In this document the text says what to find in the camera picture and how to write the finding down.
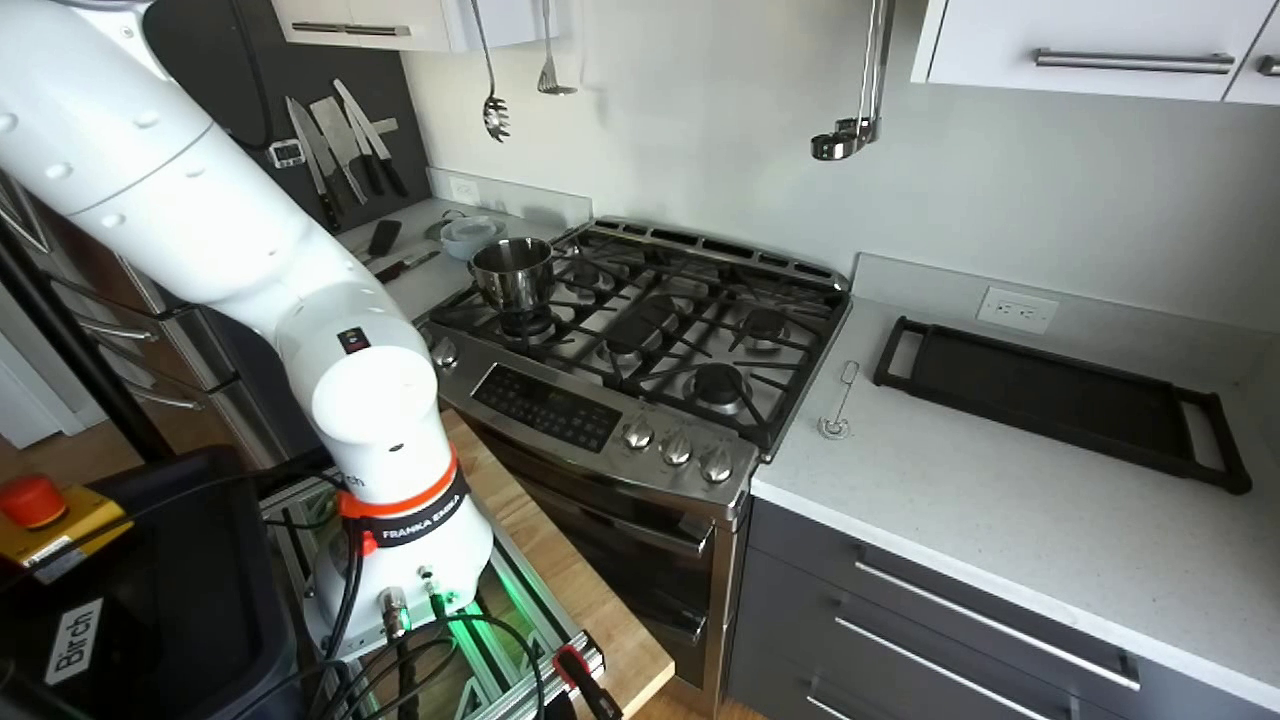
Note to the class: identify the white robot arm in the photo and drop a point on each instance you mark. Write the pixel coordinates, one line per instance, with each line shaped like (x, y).
(162, 172)

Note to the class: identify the stainless steel gas range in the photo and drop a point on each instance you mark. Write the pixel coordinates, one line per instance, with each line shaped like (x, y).
(562, 407)

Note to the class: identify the black oval burner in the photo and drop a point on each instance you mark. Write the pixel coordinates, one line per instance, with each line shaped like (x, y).
(640, 322)

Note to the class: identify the silver stove knob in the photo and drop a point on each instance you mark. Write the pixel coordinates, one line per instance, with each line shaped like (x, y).
(446, 358)
(639, 439)
(720, 468)
(677, 454)

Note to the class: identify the black cast iron grate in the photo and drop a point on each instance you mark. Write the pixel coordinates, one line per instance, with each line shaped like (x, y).
(787, 350)
(586, 275)
(693, 301)

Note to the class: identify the large round burner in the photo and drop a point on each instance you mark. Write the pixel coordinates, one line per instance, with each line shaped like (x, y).
(718, 386)

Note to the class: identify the small round burner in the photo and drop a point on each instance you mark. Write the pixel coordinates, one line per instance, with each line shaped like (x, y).
(761, 322)

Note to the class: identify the stainless steel pot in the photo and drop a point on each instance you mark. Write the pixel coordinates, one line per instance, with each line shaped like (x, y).
(508, 275)

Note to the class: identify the small clear bowl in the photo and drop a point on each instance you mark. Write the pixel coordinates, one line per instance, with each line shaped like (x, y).
(467, 236)

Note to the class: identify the wooden table top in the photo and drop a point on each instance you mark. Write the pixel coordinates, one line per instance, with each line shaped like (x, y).
(574, 575)

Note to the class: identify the small black handheld device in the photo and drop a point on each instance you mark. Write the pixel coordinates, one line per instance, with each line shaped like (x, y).
(385, 241)

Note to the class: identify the hanging steel ladle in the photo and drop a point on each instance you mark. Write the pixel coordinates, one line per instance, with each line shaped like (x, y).
(829, 147)
(871, 124)
(855, 134)

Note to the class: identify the hanging small metal utensil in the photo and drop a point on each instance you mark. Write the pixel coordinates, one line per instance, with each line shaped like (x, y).
(553, 81)

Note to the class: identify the steel kitchen knife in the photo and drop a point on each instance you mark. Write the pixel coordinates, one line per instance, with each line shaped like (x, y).
(366, 124)
(341, 147)

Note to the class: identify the dark grey base cabinet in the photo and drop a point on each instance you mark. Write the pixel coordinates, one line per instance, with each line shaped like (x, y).
(935, 624)

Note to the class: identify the steel cleaver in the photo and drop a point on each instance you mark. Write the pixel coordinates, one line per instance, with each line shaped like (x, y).
(306, 142)

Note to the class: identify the white upper cabinet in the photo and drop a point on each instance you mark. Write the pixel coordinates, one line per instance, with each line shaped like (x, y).
(427, 18)

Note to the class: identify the black rectangular tray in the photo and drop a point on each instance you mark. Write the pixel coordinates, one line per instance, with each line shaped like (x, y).
(1066, 400)

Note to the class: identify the black knife board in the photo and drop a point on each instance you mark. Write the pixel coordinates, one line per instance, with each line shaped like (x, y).
(242, 64)

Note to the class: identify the black bin with label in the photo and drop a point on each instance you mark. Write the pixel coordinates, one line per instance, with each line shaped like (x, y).
(162, 601)

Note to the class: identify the yellow button box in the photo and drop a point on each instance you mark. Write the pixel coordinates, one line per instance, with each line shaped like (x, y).
(93, 526)

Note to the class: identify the red emergency stop button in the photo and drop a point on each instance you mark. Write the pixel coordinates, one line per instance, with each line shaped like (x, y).
(32, 502)

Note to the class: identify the white wall outlet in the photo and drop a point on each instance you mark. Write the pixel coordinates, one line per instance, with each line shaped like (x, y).
(1022, 308)
(467, 188)

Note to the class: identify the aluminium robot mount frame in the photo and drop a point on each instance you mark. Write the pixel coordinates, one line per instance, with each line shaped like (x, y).
(522, 642)

